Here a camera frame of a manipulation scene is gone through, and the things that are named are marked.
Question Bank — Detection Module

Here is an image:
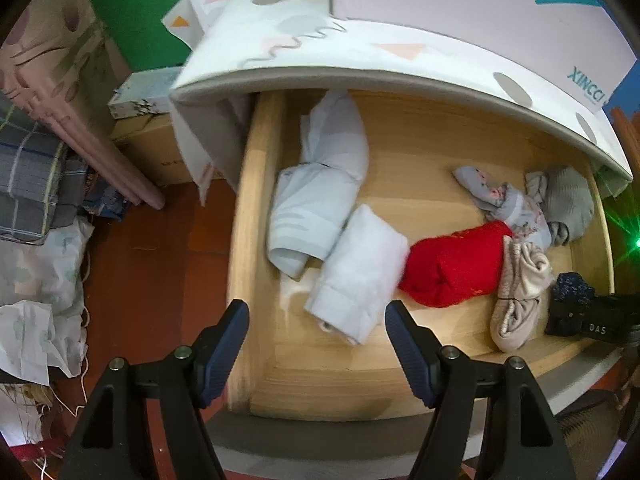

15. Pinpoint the dark blue dotted underwear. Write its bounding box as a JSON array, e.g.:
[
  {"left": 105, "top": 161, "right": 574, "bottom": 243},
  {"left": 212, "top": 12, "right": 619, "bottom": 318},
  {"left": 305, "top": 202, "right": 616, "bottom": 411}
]
[{"left": 551, "top": 272, "right": 596, "bottom": 304}]

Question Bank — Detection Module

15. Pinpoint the beige pink underwear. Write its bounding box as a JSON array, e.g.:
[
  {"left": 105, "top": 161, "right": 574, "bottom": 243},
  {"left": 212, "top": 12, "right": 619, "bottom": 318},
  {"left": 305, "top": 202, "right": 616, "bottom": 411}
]
[{"left": 489, "top": 236, "right": 553, "bottom": 352}]

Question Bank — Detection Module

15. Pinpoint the floral grey underwear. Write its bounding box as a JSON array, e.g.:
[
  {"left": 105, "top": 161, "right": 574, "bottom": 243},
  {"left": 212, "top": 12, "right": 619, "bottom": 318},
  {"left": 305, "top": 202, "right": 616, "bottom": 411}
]
[{"left": 452, "top": 166, "right": 551, "bottom": 250}]

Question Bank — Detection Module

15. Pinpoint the grey ribbed underwear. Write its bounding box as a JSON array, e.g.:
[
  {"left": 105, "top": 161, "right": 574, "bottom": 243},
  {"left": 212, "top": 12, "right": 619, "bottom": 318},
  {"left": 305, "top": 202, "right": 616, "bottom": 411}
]
[{"left": 525, "top": 166, "right": 594, "bottom": 246}]

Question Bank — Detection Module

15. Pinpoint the red underwear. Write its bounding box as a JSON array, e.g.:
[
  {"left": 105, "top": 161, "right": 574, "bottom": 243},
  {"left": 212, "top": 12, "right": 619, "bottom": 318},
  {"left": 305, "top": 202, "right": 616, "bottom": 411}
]
[{"left": 399, "top": 221, "right": 512, "bottom": 308}]

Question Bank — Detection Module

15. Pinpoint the white underwear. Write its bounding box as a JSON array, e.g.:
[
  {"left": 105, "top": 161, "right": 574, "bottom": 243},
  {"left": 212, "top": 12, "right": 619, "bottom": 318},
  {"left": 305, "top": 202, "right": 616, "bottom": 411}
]
[{"left": 305, "top": 204, "right": 410, "bottom": 346}]

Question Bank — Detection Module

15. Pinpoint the pale blue underwear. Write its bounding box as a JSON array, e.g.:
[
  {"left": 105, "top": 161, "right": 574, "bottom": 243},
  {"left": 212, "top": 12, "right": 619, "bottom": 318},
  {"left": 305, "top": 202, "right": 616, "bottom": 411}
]
[{"left": 267, "top": 90, "right": 369, "bottom": 278}]

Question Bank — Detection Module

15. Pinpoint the white leaf-print bedsheet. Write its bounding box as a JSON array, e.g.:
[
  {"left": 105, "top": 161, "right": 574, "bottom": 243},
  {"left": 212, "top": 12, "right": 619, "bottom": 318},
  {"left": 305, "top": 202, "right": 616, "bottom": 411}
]
[{"left": 0, "top": 217, "right": 93, "bottom": 386}]

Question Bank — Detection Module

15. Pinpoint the grey plaid blanket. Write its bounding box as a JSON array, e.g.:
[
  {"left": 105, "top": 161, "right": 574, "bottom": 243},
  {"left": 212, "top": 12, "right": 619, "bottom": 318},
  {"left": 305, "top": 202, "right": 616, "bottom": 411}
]
[{"left": 0, "top": 96, "right": 88, "bottom": 245}]

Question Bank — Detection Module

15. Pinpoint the brown cardboard box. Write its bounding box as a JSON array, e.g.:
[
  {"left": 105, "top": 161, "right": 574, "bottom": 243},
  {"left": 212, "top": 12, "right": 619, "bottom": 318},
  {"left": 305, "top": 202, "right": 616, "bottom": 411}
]
[{"left": 111, "top": 114, "right": 224, "bottom": 186}]

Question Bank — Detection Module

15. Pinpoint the pink cardboard storage box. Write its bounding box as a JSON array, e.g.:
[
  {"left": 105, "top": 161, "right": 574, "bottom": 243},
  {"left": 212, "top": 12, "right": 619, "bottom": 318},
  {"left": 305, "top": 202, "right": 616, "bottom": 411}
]
[{"left": 331, "top": 0, "right": 637, "bottom": 112}]

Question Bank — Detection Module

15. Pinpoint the light blue flat box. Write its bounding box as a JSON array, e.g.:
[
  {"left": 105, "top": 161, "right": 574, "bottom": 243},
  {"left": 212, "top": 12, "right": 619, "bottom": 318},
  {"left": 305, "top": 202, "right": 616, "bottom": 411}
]
[{"left": 107, "top": 66, "right": 182, "bottom": 120}]

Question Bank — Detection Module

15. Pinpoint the pink floral curtain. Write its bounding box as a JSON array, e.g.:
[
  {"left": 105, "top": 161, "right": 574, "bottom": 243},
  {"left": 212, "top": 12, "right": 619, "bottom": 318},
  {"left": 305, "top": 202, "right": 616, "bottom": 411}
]
[{"left": 1, "top": 0, "right": 165, "bottom": 209}]

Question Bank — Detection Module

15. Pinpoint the white patterned nightstand cabinet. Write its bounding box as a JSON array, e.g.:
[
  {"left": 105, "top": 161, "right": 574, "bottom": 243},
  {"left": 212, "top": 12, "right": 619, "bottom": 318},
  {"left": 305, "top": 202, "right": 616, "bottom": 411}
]
[{"left": 169, "top": 0, "right": 634, "bottom": 195}]

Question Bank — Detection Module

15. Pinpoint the white cable on floor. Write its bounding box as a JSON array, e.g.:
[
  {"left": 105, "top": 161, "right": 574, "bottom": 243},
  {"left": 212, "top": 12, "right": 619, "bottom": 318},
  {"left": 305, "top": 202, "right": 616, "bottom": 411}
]
[{"left": 29, "top": 259, "right": 94, "bottom": 480}]

